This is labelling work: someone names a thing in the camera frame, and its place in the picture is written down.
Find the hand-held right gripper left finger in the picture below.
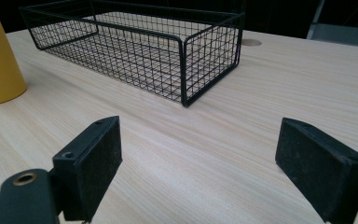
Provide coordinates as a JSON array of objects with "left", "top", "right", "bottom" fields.
[{"left": 52, "top": 115, "right": 123, "bottom": 224}]

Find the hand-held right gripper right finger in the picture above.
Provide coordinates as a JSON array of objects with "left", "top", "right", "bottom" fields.
[{"left": 274, "top": 117, "right": 358, "bottom": 224}]

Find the grey metal stand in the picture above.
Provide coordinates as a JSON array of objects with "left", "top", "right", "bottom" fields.
[{"left": 306, "top": 0, "right": 358, "bottom": 49}]

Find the black wire mesh basket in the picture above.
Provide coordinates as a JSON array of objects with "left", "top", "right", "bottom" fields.
[{"left": 19, "top": 0, "right": 246, "bottom": 108}]

